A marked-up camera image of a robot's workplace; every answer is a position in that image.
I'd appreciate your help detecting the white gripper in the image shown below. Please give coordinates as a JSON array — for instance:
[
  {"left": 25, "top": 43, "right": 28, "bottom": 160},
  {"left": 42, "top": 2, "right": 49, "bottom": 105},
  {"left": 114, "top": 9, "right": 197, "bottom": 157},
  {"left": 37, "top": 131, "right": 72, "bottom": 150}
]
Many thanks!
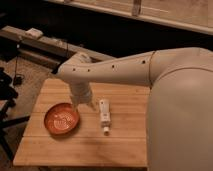
[{"left": 69, "top": 82, "right": 96, "bottom": 111}]

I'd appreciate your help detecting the white plastic bottle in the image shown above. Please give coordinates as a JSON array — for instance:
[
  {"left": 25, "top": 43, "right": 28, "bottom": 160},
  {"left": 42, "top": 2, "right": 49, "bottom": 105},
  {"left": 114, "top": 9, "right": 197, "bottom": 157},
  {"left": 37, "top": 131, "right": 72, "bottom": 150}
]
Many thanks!
[{"left": 99, "top": 99, "right": 111, "bottom": 135}]

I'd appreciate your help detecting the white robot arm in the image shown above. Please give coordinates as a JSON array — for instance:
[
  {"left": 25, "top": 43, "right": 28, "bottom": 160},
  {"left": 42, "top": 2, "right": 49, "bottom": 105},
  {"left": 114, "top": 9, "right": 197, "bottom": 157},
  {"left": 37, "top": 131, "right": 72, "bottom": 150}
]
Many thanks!
[{"left": 56, "top": 47, "right": 213, "bottom": 171}]

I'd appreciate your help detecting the orange ceramic bowl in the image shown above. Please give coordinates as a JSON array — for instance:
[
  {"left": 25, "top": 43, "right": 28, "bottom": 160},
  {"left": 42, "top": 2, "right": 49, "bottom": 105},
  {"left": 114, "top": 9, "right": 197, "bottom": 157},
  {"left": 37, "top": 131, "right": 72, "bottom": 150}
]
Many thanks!
[{"left": 44, "top": 103, "right": 80, "bottom": 135}]

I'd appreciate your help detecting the wooden slat table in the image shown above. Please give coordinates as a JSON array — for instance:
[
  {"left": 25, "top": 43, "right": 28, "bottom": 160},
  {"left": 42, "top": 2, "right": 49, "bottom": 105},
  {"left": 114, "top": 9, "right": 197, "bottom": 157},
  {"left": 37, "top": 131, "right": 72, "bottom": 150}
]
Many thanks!
[{"left": 13, "top": 79, "right": 149, "bottom": 168}]

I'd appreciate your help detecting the long wooden beam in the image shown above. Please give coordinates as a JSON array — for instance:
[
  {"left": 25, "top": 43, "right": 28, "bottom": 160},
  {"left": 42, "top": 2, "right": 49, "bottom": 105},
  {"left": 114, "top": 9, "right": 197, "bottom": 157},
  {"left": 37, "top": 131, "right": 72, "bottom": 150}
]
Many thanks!
[{"left": 0, "top": 26, "right": 112, "bottom": 61}]

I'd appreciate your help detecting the small white box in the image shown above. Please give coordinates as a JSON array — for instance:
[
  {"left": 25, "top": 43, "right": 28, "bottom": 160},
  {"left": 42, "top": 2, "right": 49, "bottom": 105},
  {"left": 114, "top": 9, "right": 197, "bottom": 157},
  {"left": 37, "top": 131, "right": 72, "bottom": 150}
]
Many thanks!
[{"left": 26, "top": 28, "right": 43, "bottom": 38}]

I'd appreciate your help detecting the wooden upper shelf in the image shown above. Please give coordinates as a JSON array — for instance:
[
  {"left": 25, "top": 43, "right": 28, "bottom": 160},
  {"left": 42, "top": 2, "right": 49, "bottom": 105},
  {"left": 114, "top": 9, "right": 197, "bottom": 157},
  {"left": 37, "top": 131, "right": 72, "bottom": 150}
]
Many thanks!
[{"left": 47, "top": 0, "right": 213, "bottom": 36}]

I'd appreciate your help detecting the black cable with plug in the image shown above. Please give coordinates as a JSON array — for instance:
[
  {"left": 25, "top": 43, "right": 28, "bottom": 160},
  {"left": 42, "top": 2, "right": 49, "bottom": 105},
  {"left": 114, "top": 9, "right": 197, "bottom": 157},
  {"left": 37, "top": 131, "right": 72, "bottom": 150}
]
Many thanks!
[{"left": 12, "top": 41, "right": 25, "bottom": 86}]

